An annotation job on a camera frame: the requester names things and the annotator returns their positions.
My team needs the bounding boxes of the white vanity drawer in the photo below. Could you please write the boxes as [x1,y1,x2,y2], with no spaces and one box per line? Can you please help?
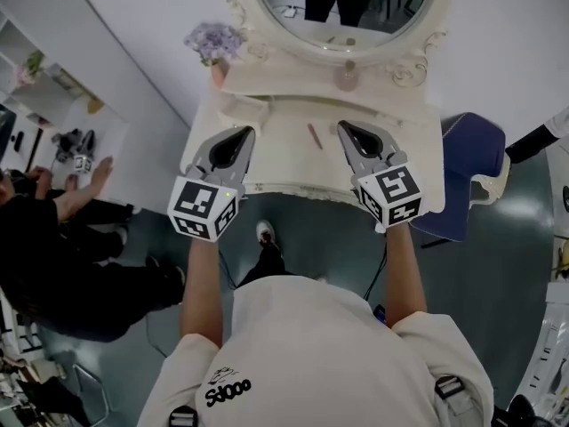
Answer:
[219,94,273,129]

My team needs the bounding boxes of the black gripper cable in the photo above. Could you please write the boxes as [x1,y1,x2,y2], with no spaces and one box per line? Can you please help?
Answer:
[363,233,389,302]

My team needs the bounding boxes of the person's cream t-shirt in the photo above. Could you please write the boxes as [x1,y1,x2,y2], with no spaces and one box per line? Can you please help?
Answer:
[136,275,495,427]

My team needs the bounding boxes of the person's left forearm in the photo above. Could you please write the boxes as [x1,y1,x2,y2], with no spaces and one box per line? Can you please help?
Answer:
[179,232,225,356]

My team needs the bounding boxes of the white open shelf unit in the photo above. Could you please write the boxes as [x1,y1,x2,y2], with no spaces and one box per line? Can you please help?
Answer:
[0,4,106,129]

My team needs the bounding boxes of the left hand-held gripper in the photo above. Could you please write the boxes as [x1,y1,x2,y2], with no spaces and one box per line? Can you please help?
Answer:
[167,125,257,243]

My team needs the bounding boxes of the person's black trouser leg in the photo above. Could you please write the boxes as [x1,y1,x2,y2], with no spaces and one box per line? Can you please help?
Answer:
[238,232,287,289]

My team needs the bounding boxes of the white ornate vanity table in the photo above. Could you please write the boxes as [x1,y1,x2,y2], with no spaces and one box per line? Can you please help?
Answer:
[179,0,457,216]

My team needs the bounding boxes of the brown makeup pencil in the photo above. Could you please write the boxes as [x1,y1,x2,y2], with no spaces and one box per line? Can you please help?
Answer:
[307,123,325,151]

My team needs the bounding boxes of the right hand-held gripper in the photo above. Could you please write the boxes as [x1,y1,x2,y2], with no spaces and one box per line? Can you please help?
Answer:
[337,120,424,236]

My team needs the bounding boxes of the pink flower vase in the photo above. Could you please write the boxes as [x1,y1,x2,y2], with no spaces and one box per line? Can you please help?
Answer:
[210,57,232,90]

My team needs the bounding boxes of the metal frame chair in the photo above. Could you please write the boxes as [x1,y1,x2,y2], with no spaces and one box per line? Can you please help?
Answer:
[72,361,111,423]

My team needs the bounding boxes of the blue upholstered chair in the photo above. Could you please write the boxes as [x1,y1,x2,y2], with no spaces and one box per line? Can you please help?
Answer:
[409,112,511,245]

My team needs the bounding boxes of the person's white shoe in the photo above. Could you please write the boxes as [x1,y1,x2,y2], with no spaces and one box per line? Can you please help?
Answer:
[255,219,280,251]

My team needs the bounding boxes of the black strap buckle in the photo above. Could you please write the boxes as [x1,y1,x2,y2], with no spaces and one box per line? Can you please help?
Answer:
[433,374,467,401]
[168,406,199,427]

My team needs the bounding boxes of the pink makeup bottle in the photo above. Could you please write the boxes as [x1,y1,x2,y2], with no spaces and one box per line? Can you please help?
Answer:
[333,60,361,92]

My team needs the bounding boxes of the spare grey gripper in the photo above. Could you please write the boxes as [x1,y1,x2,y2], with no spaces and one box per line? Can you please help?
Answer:
[52,128,98,174]

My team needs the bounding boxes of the person's right forearm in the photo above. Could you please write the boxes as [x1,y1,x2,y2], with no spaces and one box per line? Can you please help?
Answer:
[381,222,429,331]

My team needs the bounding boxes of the white side desk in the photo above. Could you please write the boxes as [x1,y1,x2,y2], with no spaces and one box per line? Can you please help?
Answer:
[0,104,131,204]

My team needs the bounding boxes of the purple flower bunch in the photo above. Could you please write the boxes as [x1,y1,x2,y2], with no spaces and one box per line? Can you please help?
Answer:
[183,21,248,68]

